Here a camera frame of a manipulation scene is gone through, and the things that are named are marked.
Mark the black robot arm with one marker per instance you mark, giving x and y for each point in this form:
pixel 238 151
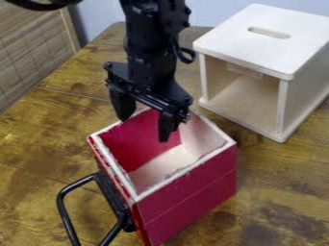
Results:
pixel 155 22

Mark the light wooden cabinet frame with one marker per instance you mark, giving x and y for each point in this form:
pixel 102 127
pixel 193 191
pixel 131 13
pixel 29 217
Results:
pixel 264 63

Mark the red wooden drawer box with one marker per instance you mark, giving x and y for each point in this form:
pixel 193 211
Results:
pixel 171 182

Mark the black metal drawer handle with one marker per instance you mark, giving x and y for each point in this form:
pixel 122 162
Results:
pixel 92 206

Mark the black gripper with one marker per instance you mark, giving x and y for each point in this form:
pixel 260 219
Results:
pixel 145 80

